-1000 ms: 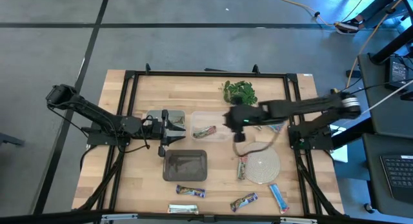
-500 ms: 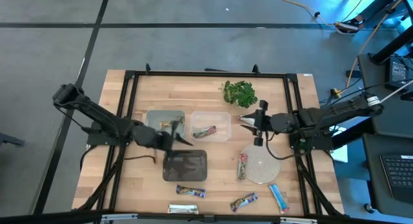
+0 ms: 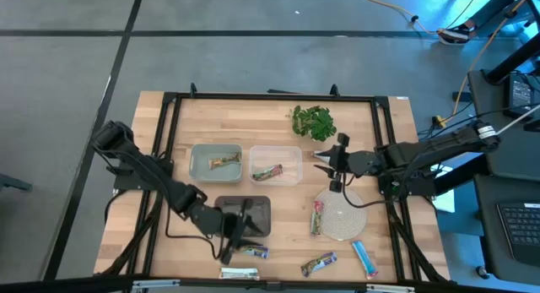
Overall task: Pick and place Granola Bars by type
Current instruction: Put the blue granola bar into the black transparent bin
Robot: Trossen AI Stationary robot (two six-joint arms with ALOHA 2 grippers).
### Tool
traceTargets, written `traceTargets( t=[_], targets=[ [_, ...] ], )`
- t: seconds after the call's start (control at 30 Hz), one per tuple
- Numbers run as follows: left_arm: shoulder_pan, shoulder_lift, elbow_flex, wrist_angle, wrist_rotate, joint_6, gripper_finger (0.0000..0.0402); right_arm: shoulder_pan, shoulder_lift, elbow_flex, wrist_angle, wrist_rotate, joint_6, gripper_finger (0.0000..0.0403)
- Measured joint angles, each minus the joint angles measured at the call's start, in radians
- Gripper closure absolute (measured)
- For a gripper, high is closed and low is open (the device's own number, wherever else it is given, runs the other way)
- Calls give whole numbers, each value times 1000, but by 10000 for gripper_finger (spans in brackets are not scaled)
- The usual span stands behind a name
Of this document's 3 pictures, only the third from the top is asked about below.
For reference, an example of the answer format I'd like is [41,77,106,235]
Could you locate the dark grey plastic bin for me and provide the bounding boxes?
[213,194,272,238]

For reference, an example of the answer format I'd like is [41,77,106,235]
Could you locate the black laptop keyboard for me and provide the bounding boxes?
[496,201,540,267]

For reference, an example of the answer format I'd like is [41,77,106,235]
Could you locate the black power adapter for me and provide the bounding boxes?
[503,72,536,119]

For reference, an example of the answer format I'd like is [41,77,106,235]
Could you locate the green leafy potted plant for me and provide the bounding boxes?
[289,105,338,143]

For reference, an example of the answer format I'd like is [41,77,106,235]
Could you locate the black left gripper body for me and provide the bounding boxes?
[189,198,255,265]

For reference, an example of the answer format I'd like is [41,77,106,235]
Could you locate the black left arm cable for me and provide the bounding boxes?
[163,191,227,260]

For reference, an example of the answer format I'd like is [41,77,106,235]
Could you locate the person's shoe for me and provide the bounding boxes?
[436,24,473,46]

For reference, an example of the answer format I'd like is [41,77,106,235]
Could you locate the person's leg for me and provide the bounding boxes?
[466,0,532,30]

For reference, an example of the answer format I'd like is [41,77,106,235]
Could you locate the round woven rope placemat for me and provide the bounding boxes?
[314,187,368,241]

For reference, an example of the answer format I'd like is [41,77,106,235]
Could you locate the grey chair base leg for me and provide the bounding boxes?
[0,172,34,193]

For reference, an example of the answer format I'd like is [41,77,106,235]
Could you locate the black power cable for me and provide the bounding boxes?
[417,101,540,141]

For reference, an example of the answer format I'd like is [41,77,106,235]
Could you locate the light blue Quaker granola bar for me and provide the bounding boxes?
[351,240,379,280]

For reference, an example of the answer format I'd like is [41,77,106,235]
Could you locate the white cable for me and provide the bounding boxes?
[480,114,540,138]

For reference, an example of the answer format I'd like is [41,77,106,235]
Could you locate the clear plastic bin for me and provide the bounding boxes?
[248,145,304,187]

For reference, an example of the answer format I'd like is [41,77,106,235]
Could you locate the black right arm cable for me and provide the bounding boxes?
[341,174,396,209]

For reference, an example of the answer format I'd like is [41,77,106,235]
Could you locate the green white granola bar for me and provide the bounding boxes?
[219,267,260,281]

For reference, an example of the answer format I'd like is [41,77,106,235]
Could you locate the green gold granola bar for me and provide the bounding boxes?
[208,152,242,171]

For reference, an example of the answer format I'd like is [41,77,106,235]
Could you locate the red multicolour granola bar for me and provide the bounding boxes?
[251,164,284,182]
[310,199,326,236]

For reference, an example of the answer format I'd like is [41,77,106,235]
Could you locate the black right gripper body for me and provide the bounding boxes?
[330,133,379,193]

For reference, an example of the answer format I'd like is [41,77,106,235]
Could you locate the pale grey-green plastic bin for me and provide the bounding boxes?
[188,143,244,183]

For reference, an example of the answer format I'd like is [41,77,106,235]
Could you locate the dark grey side table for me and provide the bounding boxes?
[467,68,540,182]
[472,174,540,285]

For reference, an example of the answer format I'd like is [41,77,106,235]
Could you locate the black diagonal desk leg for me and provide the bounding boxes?
[483,42,540,85]

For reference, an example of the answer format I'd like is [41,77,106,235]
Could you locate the black base cable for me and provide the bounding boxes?
[103,189,123,226]

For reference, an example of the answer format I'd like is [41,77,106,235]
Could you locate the black rig crossbar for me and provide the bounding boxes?
[0,274,540,293]

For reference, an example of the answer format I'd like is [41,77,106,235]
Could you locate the black aluminium table frame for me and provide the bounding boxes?
[94,82,451,284]

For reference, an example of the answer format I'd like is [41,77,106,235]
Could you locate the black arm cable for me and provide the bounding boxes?
[341,174,396,209]
[163,191,227,260]

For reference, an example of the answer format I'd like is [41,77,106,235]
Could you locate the orange extension cable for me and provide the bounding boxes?
[348,0,532,125]

